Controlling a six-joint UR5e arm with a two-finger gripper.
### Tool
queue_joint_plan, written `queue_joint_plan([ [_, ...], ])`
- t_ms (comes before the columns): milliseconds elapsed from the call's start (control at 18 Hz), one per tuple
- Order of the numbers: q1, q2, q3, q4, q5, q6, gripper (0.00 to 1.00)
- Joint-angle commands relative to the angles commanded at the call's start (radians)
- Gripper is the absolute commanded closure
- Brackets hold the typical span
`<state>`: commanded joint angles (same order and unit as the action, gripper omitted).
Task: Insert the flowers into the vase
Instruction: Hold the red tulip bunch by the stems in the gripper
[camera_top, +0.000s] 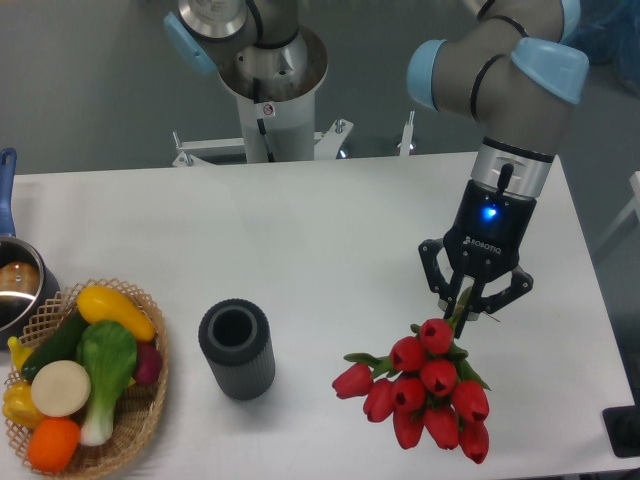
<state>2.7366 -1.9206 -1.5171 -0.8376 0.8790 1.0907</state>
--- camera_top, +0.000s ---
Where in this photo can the black device at table edge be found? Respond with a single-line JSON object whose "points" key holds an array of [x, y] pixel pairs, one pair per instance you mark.
{"points": [[622, 426]]}

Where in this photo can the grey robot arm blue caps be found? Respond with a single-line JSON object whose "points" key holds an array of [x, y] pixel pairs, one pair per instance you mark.
{"points": [[513, 73]]}

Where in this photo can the orange fruit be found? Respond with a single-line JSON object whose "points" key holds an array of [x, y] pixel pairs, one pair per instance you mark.
{"points": [[53, 444]]}

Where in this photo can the blue handled saucepan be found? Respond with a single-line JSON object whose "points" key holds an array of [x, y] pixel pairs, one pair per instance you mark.
{"points": [[26, 281]]}

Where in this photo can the round white radish slice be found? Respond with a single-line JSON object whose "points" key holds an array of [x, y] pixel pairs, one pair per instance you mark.
{"points": [[61, 388]]}

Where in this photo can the yellow squash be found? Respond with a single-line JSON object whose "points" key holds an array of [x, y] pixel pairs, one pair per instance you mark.
{"points": [[98, 303]]}

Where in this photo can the dark green cucumber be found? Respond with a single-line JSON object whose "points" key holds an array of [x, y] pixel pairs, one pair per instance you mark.
{"points": [[61, 344]]}

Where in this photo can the dark grey ribbed vase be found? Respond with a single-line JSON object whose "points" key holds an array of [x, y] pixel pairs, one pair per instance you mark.
{"points": [[235, 338]]}

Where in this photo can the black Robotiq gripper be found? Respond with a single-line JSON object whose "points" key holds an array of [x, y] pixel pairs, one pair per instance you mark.
{"points": [[483, 243]]}

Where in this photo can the white frame at right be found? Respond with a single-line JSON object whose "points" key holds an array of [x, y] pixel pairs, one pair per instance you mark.
{"points": [[622, 224]]}

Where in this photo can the purple red radish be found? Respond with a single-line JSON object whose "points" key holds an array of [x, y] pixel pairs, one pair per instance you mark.
{"points": [[149, 364]]}

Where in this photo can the woven wicker basket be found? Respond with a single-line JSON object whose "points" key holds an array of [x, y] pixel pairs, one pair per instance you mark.
{"points": [[137, 412]]}

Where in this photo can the red tulip bouquet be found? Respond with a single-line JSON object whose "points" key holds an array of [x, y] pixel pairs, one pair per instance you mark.
{"points": [[424, 385]]}

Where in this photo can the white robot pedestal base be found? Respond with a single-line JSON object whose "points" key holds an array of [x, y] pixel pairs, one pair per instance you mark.
{"points": [[275, 91]]}

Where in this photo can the yellow banana tip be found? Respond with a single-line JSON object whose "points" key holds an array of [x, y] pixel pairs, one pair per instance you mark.
{"points": [[18, 352]]}

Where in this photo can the blue plastic bag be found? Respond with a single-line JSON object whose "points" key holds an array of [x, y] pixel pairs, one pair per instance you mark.
{"points": [[608, 33]]}

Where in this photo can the green bok choy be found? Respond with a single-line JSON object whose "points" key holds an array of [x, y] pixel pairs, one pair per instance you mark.
{"points": [[108, 353]]}

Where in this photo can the yellow bell pepper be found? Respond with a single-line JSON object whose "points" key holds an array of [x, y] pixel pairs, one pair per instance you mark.
{"points": [[19, 407]]}

